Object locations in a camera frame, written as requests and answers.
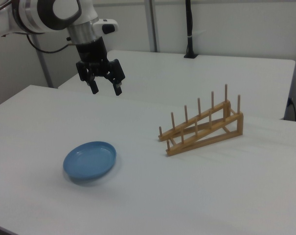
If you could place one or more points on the black table clamp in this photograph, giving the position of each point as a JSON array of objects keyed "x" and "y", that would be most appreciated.
[{"x": 189, "y": 24}]

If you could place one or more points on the blue plastic plate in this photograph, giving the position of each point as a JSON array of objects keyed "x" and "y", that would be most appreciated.
[{"x": 89, "y": 159}]

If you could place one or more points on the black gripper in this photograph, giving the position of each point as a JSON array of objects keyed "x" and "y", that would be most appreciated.
[{"x": 91, "y": 52}]

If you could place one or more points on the wooden plate rack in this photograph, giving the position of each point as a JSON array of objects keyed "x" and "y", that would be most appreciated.
[{"x": 238, "y": 124}]

